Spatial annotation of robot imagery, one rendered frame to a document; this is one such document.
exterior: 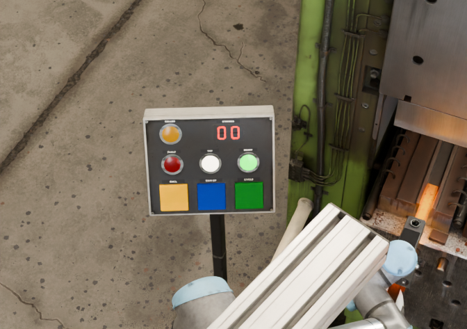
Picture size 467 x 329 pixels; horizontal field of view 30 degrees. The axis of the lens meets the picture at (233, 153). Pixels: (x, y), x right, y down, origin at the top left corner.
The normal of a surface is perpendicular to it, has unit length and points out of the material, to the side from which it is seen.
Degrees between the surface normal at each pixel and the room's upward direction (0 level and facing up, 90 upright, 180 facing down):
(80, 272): 0
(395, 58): 90
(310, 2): 90
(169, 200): 60
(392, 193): 0
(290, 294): 0
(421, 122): 90
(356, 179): 90
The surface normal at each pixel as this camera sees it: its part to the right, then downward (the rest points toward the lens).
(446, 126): -0.40, 0.72
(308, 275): -0.02, -0.62
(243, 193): 0.01, 0.37
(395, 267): -0.22, -0.18
